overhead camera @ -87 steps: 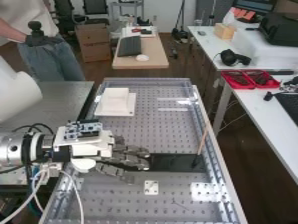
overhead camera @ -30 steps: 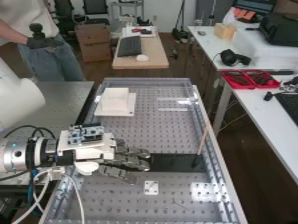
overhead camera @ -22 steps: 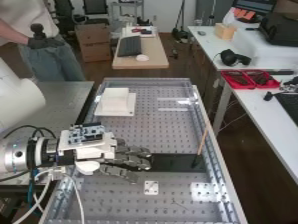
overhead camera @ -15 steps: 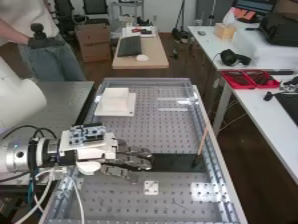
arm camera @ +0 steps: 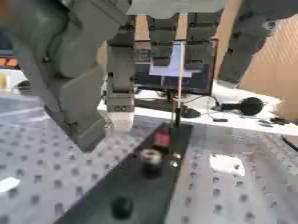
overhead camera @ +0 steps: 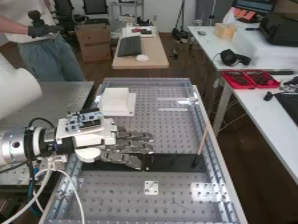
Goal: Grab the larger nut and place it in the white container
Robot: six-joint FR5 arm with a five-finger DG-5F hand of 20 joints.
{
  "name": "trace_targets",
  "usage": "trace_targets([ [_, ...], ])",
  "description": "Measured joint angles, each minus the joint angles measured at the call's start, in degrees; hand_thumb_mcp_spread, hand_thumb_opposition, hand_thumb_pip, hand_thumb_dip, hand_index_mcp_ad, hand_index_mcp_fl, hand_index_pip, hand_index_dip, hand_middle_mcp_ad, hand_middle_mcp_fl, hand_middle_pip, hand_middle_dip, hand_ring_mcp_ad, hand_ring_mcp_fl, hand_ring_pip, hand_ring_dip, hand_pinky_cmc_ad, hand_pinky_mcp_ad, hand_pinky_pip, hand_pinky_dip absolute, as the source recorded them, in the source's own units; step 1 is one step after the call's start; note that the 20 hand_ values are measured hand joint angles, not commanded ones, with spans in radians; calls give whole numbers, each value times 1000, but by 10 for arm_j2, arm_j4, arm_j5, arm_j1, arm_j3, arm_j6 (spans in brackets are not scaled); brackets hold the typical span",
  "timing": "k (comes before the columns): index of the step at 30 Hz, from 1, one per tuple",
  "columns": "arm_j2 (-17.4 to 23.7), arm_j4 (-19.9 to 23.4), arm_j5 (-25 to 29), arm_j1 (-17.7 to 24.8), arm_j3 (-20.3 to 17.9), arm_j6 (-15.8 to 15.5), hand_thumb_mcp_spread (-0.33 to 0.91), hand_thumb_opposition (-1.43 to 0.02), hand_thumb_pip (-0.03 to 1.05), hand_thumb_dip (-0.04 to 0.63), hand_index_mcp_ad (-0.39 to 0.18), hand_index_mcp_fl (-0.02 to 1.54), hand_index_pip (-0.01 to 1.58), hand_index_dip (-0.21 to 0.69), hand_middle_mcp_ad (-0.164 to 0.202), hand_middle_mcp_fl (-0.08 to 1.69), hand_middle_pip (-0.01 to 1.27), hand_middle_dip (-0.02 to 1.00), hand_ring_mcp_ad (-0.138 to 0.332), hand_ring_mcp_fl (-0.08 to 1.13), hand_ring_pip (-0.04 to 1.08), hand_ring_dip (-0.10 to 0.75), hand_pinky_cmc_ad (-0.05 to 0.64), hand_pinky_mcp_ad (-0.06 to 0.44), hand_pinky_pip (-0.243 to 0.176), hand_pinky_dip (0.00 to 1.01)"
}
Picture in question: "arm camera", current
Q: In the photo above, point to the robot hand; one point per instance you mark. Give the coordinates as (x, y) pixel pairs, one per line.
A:
(67, 56)

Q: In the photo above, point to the larger metal nut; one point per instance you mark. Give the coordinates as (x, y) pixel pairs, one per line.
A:
(149, 160)

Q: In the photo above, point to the smaller black nut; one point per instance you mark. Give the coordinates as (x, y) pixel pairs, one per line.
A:
(121, 207)

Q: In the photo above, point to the thin stick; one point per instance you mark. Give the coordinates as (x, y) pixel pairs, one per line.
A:
(181, 86)

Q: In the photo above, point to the monitor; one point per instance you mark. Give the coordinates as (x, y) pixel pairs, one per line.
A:
(201, 80)

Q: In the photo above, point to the black mouse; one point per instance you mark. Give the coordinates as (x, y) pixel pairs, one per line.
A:
(190, 112)

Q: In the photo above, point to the small red block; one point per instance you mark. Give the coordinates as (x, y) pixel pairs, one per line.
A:
(161, 139)

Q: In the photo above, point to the white desk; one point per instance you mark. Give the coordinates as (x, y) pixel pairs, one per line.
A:
(230, 120)

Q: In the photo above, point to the black plate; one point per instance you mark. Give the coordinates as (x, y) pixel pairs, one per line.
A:
(133, 186)

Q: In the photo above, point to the black headphones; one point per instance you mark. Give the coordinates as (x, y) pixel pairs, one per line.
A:
(248, 106)

